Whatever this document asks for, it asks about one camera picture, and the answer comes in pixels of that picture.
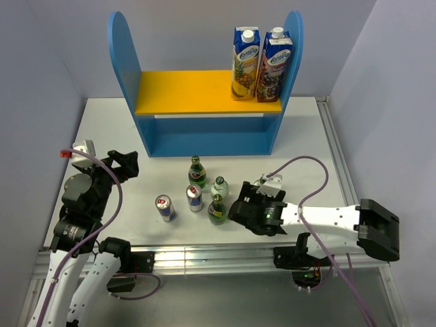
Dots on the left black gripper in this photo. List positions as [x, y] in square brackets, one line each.
[128, 164]

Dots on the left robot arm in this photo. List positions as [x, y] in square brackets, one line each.
[84, 201]

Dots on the pineapple juice carton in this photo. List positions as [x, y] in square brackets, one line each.
[245, 50]

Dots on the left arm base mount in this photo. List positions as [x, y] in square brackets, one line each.
[139, 261]

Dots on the green glass bottle rear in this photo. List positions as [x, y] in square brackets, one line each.
[197, 173]

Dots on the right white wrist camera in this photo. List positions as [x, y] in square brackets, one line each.
[271, 185]

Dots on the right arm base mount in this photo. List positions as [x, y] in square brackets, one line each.
[306, 269]

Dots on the aluminium rail frame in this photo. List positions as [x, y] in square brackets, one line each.
[191, 246]

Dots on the green glass bottle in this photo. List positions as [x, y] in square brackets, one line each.
[197, 173]
[217, 212]

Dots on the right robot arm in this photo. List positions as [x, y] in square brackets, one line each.
[367, 227]

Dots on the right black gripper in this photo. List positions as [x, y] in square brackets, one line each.
[249, 190]

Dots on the blue and yellow shelf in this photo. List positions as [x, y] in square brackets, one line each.
[185, 113]

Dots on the clear glass bottle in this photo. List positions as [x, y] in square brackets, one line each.
[258, 182]
[220, 186]

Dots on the green glass bottle front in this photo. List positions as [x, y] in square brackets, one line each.
[217, 212]

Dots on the berry juice carton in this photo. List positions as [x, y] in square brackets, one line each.
[276, 52]

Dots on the energy drink can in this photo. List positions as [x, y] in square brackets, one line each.
[194, 197]
[165, 207]

